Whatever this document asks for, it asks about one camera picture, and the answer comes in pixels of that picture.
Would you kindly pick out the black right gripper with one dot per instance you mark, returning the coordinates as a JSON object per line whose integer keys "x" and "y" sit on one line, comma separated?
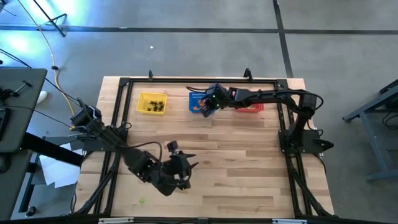
{"x": 219, "y": 95}

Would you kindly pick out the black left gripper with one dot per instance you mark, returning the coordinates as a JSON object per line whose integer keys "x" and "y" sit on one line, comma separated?
{"x": 177, "y": 171}

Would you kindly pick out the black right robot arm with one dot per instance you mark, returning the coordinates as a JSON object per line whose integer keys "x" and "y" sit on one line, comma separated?
{"x": 264, "y": 94}

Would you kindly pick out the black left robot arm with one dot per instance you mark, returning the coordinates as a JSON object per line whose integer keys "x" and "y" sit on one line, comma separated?
{"x": 109, "y": 137}

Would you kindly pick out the blue plastic basket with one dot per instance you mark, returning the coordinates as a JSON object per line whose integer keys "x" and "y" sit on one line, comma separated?
{"x": 192, "y": 104}

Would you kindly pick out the red plastic basket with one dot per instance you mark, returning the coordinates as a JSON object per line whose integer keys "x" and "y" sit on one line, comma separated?
{"x": 259, "y": 108}

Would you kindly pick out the black table clamp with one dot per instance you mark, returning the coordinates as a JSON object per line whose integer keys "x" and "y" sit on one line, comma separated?
{"x": 247, "y": 74}
{"x": 150, "y": 74}

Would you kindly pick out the green plastic spider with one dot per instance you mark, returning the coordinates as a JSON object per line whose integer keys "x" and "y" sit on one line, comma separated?
{"x": 141, "y": 201}

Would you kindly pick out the yellow plastic basket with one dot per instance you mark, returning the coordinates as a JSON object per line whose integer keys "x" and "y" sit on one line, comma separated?
{"x": 143, "y": 107}

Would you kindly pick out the white paper sheets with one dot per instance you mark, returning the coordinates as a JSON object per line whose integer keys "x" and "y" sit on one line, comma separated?
{"x": 59, "y": 174}

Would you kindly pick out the black desk support beam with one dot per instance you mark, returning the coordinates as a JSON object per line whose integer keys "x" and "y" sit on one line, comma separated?
{"x": 53, "y": 149}

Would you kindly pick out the person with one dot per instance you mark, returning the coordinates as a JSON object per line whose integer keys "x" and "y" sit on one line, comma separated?
{"x": 42, "y": 97}

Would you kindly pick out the black stand legs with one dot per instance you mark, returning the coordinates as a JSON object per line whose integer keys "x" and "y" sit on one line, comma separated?
{"x": 60, "y": 31}

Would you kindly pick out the black caster wheel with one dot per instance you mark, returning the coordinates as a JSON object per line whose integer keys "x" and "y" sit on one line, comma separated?
{"x": 30, "y": 211}

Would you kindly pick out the dark grey desk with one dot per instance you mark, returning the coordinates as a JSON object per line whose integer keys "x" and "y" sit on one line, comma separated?
{"x": 12, "y": 186}

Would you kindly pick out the black desk lever clamp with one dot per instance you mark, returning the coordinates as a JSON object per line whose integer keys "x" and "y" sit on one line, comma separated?
{"x": 26, "y": 84}

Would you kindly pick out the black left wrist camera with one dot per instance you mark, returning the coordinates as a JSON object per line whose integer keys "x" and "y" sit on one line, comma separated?
{"x": 172, "y": 145}

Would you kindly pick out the black aluminium table frame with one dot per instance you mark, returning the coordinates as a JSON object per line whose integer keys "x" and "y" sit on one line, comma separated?
{"x": 155, "y": 80}

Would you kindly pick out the white metal bracket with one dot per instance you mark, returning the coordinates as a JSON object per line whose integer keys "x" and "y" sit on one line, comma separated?
{"x": 289, "y": 221}
{"x": 115, "y": 220}

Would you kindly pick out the blue-grey table frame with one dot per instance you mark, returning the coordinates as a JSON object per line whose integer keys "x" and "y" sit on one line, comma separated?
{"x": 368, "y": 127}

